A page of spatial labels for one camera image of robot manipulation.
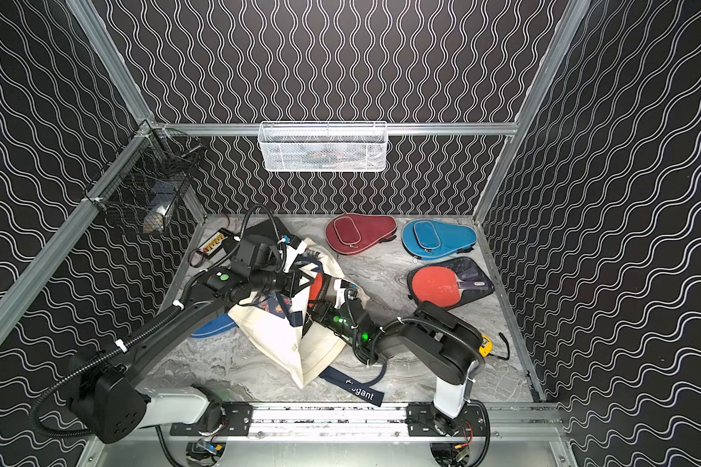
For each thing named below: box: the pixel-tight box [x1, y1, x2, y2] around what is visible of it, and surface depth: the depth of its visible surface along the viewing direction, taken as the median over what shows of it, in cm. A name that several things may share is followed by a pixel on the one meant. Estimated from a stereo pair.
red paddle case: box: [325, 213, 399, 256], surface depth 112 cm
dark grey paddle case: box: [406, 256, 495, 312], surface depth 101 cm
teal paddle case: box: [402, 218, 479, 261], surface depth 112 cm
